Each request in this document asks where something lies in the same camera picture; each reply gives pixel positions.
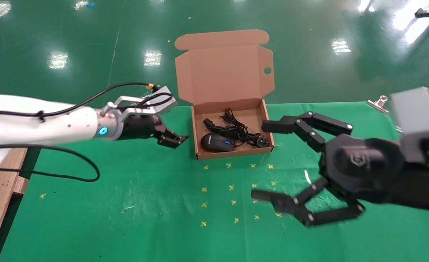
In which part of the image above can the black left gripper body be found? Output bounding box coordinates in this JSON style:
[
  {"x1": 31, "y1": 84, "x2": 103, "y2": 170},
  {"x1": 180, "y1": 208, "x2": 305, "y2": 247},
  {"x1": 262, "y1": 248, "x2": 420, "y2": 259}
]
[{"x1": 121, "y1": 112, "x2": 165, "y2": 141}]

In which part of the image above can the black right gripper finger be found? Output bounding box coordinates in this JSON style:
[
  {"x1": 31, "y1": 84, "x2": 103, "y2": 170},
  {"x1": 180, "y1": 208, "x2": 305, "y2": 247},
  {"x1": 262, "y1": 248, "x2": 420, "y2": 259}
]
[
  {"x1": 250, "y1": 177, "x2": 366, "y2": 228},
  {"x1": 261, "y1": 111, "x2": 354, "y2": 153}
]

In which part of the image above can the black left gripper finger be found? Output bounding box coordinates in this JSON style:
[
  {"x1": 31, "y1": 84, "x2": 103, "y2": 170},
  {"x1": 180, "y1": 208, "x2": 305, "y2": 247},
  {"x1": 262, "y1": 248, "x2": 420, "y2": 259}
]
[
  {"x1": 162, "y1": 127, "x2": 190, "y2": 142},
  {"x1": 157, "y1": 135, "x2": 182, "y2": 149}
]

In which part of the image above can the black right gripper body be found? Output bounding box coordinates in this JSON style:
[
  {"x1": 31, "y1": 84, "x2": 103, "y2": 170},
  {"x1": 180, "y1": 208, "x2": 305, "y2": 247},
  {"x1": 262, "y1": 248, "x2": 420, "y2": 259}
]
[{"x1": 319, "y1": 134, "x2": 419, "y2": 209}]

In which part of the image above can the black wired computer mouse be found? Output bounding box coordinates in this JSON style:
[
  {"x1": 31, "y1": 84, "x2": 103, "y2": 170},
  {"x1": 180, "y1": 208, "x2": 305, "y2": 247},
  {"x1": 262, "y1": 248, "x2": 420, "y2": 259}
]
[{"x1": 200, "y1": 120, "x2": 253, "y2": 153}]

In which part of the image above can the black power cable with plug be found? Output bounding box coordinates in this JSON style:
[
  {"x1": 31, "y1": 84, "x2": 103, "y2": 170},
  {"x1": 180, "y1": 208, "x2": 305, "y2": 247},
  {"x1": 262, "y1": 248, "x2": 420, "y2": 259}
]
[{"x1": 203, "y1": 108, "x2": 270, "y2": 148}]

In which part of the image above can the brown cardboard mailer box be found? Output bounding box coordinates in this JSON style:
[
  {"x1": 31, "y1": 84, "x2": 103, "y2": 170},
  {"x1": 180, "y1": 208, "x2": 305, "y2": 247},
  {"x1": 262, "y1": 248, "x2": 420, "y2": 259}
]
[{"x1": 174, "y1": 29, "x2": 275, "y2": 160}]

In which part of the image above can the silver metal binder clip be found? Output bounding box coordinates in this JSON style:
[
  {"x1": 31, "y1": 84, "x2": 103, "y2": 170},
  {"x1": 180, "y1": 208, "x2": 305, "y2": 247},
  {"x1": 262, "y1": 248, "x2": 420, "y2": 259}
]
[{"x1": 366, "y1": 95, "x2": 390, "y2": 115}]

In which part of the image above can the green tablecloth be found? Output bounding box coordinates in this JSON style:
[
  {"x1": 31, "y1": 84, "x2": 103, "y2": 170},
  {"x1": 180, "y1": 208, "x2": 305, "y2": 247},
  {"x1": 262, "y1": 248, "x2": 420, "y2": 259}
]
[{"x1": 0, "y1": 102, "x2": 429, "y2": 262}]

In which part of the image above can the black cable with yellow tag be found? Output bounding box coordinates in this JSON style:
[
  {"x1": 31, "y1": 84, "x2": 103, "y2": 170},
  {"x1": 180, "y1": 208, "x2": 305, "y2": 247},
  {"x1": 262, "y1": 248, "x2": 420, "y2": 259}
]
[{"x1": 0, "y1": 82, "x2": 160, "y2": 119}]

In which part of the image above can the black looping robot cable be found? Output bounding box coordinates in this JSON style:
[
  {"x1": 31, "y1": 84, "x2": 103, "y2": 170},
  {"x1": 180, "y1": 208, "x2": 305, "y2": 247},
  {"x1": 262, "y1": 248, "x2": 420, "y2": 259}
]
[{"x1": 0, "y1": 143, "x2": 101, "y2": 183}]

